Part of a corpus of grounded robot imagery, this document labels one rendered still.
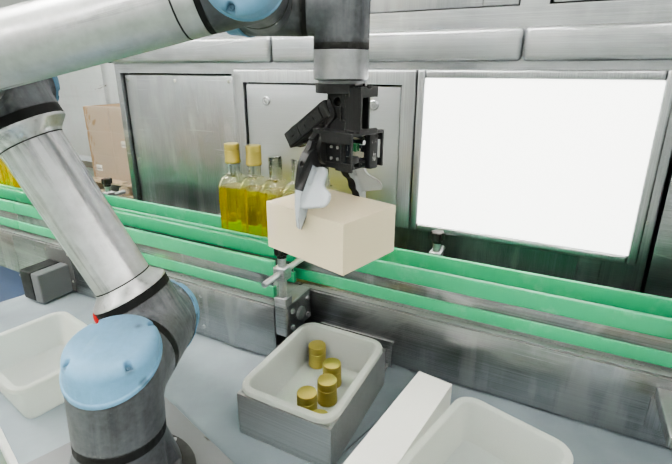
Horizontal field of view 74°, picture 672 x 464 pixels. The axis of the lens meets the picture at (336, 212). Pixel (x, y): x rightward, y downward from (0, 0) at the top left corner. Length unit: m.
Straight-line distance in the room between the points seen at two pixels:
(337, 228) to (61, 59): 0.36
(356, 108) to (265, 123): 0.56
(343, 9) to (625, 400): 0.73
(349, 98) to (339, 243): 0.19
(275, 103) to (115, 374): 0.72
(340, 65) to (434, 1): 0.43
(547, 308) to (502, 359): 0.12
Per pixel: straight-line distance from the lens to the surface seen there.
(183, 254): 1.04
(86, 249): 0.73
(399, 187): 0.99
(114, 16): 0.52
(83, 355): 0.64
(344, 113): 0.62
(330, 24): 0.61
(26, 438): 0.96
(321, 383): 0.81
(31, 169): 0.73
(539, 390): 0.90
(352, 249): 0.62
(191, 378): 0.97
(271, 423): 0.78
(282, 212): 0.68
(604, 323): 0.85
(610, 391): 0.89
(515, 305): 0.84
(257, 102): 1.14
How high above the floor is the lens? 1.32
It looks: 18 degrees down
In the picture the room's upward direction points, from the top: straight up
